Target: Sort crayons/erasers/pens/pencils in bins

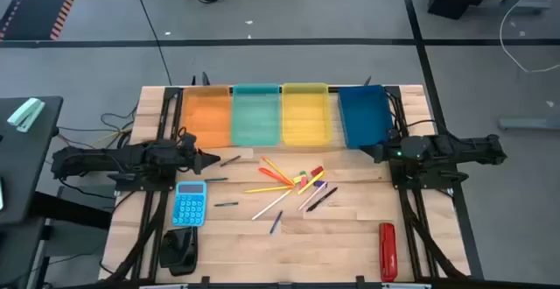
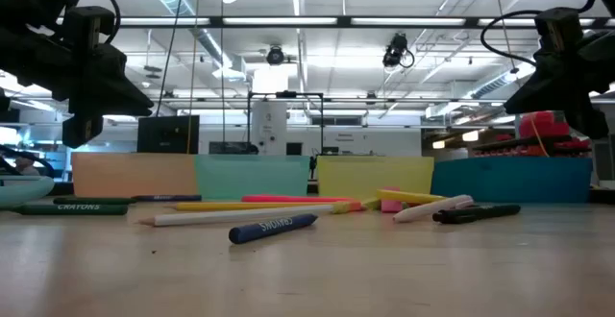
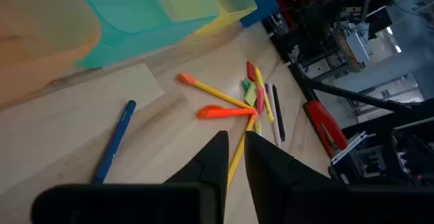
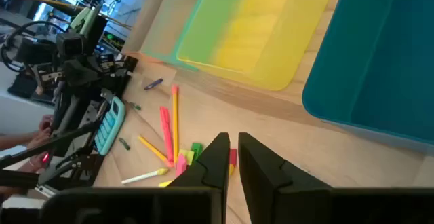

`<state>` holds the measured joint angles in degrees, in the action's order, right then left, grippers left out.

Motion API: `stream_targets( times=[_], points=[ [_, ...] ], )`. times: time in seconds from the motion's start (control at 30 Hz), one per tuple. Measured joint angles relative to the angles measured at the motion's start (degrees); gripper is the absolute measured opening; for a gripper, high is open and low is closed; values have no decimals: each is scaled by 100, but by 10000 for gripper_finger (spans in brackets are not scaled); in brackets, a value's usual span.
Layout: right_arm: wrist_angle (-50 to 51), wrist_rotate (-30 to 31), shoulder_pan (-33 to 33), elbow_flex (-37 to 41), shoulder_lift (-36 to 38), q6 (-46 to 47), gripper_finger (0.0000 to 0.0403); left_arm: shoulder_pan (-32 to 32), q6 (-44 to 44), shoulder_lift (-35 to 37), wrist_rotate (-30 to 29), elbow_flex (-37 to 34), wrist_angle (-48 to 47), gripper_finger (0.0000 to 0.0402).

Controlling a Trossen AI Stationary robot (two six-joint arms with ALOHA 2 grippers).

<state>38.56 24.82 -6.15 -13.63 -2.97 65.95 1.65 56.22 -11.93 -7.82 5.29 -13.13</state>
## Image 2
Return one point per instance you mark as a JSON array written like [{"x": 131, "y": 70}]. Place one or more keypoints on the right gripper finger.
[
  {"x": 543, "y": 84},
  {"x": 548, "y": 104}
]

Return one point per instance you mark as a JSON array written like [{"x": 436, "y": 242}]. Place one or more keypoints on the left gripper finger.
[
  {"x": 122, "y": 79},
  {"x": 105, "y": 103}
]

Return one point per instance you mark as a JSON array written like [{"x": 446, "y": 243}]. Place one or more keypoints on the dark green crayon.
[{"x": 96, "y": 201}]

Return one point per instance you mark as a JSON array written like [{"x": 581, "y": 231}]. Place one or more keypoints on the green crayon white print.
[{"x": 72, "y": 210}]

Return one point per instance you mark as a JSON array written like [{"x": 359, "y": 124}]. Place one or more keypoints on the dark thin pen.
[{"x": 168, "y": 198}]

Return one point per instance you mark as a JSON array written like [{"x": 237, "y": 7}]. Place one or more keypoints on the black pen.
[{"x": 480, "y": 212}]

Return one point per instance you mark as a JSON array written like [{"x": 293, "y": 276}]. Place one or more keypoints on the white pencil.
[{"x": 216, "y": 216}]

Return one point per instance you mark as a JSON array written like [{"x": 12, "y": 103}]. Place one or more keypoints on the pale pink pen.
[{"x": 427, "y": 209}]

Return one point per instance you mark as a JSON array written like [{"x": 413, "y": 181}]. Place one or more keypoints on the yellow highlighter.
[{"x": 408, "y": 196}]

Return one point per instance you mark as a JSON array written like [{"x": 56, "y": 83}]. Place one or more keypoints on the yellow pencil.
[{"x": 240, "y": 206}]

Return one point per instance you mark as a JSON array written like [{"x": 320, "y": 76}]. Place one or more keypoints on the pink eraser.
[{"x": 391, "y": 205}]

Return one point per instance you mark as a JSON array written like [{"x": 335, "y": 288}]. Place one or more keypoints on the lime eraser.
[{"x": 372, "y": 204}]

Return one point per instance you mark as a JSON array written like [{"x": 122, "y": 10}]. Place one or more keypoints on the blue crayon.
[{"x": 269, "y": 228}]

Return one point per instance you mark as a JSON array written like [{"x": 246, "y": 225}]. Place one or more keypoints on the red parts bins rack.
[{"x": 543, "y": 125}]

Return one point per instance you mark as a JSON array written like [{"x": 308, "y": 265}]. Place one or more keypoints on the black monitor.
[{"x": 165, "y": 134}]

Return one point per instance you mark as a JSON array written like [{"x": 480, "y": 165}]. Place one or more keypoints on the orange translucent plastic bin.
[{"x": 134, "y": 175}]

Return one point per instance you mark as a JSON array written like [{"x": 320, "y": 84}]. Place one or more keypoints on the blue plastic bin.
[{"x": 511, "y": 180}]

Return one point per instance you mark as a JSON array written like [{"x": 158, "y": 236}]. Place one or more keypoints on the person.
[{"x": 25, "y": 163}]

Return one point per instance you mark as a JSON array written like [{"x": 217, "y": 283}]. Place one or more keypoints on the overhead light bar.
[{"x": 216, "y": 21}]

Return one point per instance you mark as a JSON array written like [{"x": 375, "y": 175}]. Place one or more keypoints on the black low box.
[{"x": 230, "y": 148}]

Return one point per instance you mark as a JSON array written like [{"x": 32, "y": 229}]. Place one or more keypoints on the white column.
[{"x": 269, "y": 127}]

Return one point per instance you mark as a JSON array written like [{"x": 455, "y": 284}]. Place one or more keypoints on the teal translucent plastic bin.
[{"x": 252, "y": 177}]

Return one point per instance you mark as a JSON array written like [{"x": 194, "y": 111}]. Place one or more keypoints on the yellow translucent plastic bin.
[{"x": 375, "y": 175}]

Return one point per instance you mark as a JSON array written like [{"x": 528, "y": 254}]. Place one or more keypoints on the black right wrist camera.
[{"x": 559, "y": 29}]

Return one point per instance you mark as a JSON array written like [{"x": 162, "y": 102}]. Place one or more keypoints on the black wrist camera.
[
  {"x": 91, "y": 24},
  {"x": 559, "y": 29}
]

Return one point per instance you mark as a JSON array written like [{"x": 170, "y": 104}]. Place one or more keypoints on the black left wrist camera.
[{"x": 91, "y": 24}]

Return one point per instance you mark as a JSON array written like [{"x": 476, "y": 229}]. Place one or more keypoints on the round black hanging camera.
[{"x": 275, "y": 56}]

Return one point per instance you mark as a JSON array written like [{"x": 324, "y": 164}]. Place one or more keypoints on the black rig frame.
[{"x": 286, "y": 94}]

